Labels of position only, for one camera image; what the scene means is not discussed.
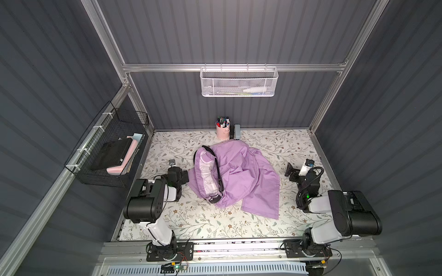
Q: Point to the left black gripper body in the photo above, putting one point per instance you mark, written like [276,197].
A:
[183,176]

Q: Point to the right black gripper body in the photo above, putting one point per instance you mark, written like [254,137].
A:
[293,171]

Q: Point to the black leather belt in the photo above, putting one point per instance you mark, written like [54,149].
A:
[208,175]

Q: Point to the purple trousers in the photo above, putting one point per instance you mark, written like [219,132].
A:
[248,177]

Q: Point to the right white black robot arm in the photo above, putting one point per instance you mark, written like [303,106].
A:
[351,214]

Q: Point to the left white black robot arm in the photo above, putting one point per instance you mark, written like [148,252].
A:
[145,205]

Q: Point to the pink pen cup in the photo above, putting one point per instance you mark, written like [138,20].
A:
[222,131]

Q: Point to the light blue stapler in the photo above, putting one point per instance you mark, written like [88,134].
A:
[237,132]

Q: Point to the small green circuit board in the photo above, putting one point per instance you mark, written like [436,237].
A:
[173,268]

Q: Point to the white tube in basket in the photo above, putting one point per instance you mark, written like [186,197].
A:
[255,90]

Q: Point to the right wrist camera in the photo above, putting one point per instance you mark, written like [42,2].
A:
[306,167]

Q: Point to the pink handled tool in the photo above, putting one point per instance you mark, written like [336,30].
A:
[118,170]

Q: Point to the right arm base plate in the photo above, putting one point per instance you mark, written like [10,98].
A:
[297,248]

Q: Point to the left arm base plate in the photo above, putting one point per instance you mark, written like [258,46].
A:
[172,253]

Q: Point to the black wire wall basket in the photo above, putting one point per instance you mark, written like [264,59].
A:
[111,125]

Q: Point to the white wire mesh basket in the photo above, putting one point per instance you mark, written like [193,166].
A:
[230,81]

